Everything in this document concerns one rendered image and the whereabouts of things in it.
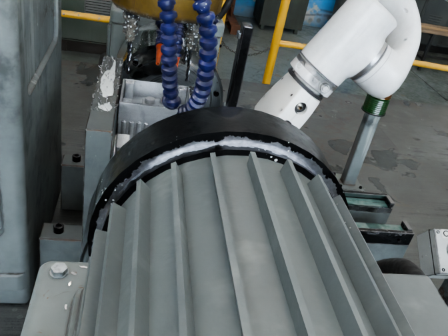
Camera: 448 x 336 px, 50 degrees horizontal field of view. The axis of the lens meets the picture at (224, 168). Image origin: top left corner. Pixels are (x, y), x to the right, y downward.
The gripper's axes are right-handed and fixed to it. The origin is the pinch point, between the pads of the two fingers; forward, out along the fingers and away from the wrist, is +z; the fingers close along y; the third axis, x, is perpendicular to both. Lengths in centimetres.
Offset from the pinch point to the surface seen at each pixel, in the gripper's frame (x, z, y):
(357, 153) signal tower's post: -44, -5, 34
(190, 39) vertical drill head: 19.4, -9.3, 1.1
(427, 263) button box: -26.4, -8.7, -21.3
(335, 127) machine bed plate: -58, 0, 72
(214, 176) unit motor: 27, -16, -51
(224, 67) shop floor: -103, 67, 331
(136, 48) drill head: 20.1, 5.8, 29.6
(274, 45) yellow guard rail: -87, 13, 240
